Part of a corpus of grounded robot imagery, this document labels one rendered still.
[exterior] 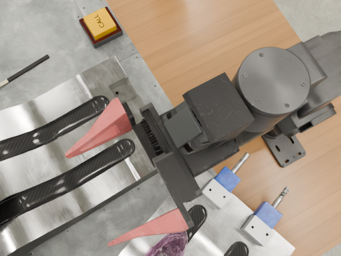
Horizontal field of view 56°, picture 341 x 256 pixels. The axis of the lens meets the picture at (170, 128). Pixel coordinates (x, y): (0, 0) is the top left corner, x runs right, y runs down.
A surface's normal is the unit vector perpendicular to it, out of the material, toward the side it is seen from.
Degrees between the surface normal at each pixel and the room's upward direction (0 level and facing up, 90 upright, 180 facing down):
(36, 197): 28
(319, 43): 0
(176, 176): 1
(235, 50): 0
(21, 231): 18
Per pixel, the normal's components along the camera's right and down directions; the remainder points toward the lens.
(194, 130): -0.48, 0.07
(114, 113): -0.29, -0.07
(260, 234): 0.04, -0.25
